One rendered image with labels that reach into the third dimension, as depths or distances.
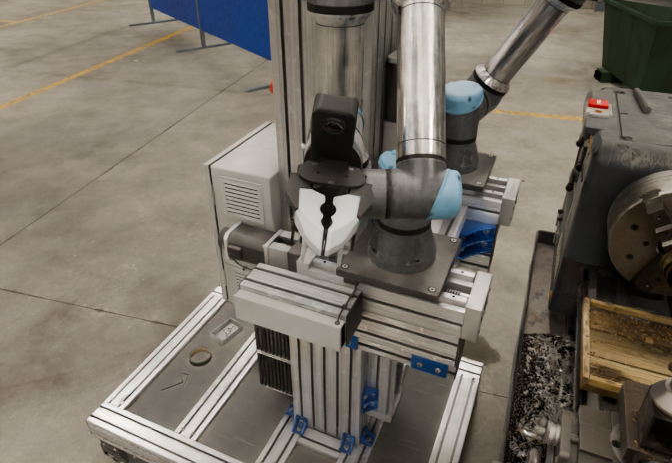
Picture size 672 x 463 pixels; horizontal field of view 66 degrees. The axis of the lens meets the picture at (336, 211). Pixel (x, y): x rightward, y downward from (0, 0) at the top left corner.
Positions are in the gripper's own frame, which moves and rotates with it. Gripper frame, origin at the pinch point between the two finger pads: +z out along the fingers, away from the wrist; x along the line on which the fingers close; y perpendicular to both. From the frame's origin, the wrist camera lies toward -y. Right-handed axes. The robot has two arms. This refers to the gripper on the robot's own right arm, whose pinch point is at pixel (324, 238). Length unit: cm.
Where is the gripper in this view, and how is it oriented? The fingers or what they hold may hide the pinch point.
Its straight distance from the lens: 47.0
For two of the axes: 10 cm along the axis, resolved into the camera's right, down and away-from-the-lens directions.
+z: -0.4, 5.2, -8.5
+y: -1.4, 8.4, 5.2
